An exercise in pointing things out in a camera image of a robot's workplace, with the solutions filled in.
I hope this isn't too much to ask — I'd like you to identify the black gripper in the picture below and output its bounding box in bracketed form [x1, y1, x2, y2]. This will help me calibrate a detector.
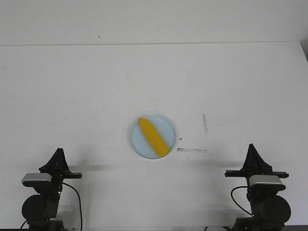
[39, 148, 82, 195]
[224, 143, 289, 193]

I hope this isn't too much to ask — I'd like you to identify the light blue round plate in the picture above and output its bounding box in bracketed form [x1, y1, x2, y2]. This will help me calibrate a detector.
[128, 114, 177, 159]

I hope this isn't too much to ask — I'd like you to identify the yellow corn cob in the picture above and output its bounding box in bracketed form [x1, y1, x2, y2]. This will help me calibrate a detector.
[139, 118, 170, 157]

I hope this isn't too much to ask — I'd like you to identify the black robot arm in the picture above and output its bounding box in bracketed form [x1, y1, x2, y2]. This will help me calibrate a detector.
[22, 148, 82, 231]
[224, 143, 291, 231]

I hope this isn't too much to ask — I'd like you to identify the clear tape strip on table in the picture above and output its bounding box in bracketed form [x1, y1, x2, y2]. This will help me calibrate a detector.
[177, 148, 207, 153]

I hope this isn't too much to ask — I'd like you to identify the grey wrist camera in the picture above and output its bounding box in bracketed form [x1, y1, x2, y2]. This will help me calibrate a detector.
[22, 173, 52, 187]
[248, 175, 282, 187]

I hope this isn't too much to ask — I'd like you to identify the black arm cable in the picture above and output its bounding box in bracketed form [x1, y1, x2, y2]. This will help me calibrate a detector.
[62, 182, 84, 230]
[231, 186, 252, 216]

